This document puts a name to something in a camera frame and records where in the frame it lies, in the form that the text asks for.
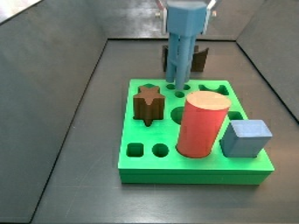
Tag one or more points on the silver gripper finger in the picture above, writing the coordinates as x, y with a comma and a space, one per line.
162, 14
211, 5

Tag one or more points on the green shape sorting board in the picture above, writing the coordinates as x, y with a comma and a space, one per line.
148, 159

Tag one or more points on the dark brown curved block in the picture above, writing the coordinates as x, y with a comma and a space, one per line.
199, 58

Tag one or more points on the brown star peg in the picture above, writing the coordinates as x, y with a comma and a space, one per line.
148, 105

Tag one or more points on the red cylinder peg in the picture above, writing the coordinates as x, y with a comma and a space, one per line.
206, 109

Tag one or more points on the blue cube block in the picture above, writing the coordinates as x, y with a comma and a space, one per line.
244, 138

